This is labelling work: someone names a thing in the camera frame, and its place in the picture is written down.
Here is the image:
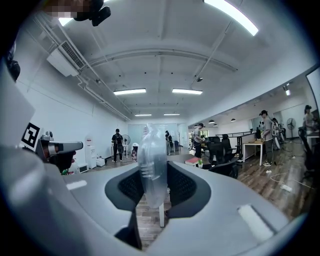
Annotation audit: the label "black head-mounted camera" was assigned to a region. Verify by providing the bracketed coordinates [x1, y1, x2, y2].
[73, 0, 112, 27]

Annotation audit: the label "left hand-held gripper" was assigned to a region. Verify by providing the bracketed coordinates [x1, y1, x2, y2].
[21, 121, 84, 175]

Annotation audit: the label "white power cable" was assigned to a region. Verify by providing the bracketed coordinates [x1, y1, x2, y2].
[270, 172, 315, 189]

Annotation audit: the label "white ceiling air conditioner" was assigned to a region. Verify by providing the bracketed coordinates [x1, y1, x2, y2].
[46, 39, 87, 78]

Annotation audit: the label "black standing fan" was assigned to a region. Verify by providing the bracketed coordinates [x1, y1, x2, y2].
[286, 117, 297, 140]
[121, 134, 132, 158]

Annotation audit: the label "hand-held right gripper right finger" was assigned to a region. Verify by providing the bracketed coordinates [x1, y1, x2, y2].
[146, 161, 309, 256]

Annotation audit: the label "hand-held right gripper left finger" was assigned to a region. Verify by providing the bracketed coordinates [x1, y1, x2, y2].
[27, 164, 145, 256]

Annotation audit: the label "wooden desk with white legs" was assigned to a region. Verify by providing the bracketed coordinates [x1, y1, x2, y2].
[241, 139, 266, 166]

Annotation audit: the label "white water dispenser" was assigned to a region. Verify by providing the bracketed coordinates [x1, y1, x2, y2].
[84, 134, 98, 170]

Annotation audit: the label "black metal railing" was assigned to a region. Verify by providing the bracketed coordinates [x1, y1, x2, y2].
[215, 131, 254, 138]

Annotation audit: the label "person's head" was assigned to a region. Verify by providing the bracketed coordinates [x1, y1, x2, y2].
[43, 0, 76, 18]

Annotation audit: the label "red hardcover book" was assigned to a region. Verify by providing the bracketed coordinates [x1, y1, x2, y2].
[184, 156, 203, 167]

